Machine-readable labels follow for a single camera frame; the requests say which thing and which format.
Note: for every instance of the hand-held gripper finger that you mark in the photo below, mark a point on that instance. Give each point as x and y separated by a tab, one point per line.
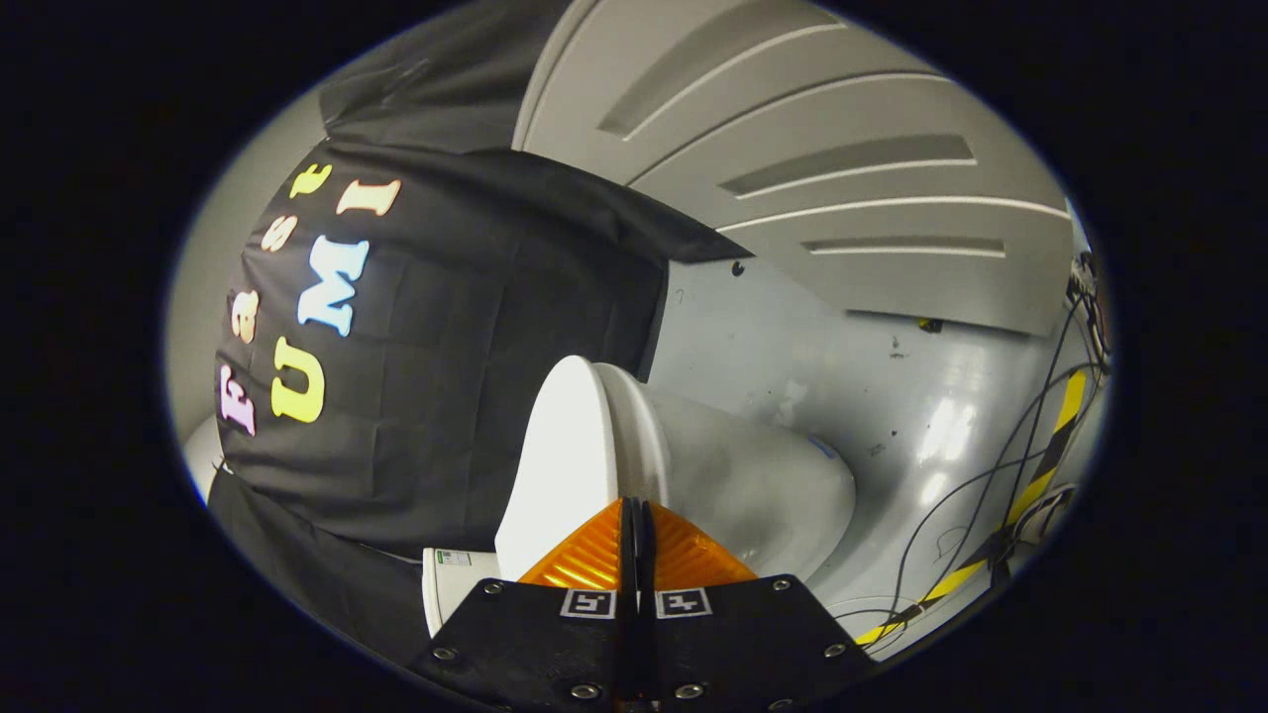
646	564
628	564

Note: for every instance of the black backdrop cloth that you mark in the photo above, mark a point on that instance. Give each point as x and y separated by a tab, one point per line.
446	347

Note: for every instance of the small yellow black object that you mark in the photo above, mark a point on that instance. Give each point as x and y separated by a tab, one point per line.
929	324

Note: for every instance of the yellow black floor tape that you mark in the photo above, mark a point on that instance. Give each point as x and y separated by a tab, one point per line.
1030	490

